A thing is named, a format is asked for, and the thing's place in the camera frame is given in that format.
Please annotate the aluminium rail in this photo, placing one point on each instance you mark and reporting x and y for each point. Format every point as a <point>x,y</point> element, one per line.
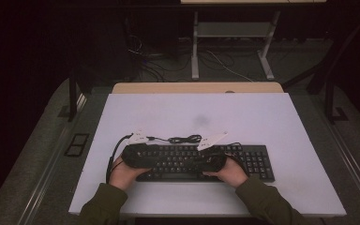
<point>48,168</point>
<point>350,162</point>

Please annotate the black floor socket frame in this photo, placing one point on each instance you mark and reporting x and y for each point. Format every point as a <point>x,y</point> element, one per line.
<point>76,144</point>

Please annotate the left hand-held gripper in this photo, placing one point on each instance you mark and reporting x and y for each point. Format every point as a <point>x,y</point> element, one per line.
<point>136,156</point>

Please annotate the person's right hand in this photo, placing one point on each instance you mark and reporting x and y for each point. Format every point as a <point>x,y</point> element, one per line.
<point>231,175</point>

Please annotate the black computer keyboard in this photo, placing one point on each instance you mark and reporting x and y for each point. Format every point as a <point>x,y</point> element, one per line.
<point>256,162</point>

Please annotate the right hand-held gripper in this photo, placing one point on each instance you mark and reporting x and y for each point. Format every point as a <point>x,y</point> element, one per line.
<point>214,161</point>

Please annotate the grey metal table frame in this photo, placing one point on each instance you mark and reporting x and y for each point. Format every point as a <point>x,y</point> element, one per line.
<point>231,29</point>

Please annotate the white board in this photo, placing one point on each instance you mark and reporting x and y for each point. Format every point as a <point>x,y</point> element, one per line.
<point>200,106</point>

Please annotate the person's left hand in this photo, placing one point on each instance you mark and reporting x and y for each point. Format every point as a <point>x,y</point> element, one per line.
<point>125,176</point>

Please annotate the black metal stand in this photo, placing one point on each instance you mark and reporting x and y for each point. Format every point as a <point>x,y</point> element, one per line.
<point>329,103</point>
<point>72,100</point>

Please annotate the wooden table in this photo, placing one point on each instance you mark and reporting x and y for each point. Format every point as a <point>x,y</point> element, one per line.
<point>168,87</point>

